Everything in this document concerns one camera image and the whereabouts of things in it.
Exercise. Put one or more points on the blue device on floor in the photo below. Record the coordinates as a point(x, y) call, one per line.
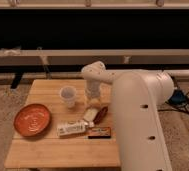
point(178, 98)

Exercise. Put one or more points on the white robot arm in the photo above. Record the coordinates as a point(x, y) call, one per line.
point(135, 97)

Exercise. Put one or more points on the white plastic bottle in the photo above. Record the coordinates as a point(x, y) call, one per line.
point(71, 128)

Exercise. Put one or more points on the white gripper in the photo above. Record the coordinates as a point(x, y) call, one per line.
point(92, 89)

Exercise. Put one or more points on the orange plate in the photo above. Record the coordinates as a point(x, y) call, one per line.
point(32, 120)

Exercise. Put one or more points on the red brown sausage toy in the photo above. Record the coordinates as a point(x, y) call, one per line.
point(100, 115)

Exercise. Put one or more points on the clear plastic cup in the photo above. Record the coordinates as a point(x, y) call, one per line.
point(68, 95)

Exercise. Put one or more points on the wooden table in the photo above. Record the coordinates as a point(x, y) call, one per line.
point(48, 150)

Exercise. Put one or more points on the white sponge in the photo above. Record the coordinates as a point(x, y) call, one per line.
point(90, 114)

